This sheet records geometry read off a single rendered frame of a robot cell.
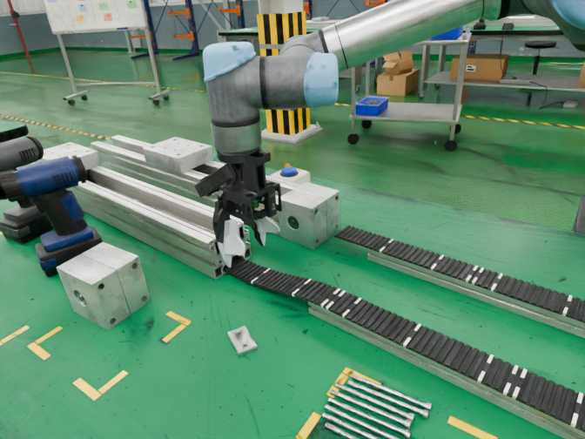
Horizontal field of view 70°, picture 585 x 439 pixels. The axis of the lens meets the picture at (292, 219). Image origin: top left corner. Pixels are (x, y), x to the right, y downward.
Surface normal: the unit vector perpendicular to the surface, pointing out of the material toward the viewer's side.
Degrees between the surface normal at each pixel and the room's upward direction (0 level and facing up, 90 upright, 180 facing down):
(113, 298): 90
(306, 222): 90
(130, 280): 90
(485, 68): 90
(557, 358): 0
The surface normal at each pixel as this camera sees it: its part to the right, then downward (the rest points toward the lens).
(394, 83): -0.52, 0.41
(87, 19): -0.25, 0.47
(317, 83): 0.01, 0.39
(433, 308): -0.06, -0.88
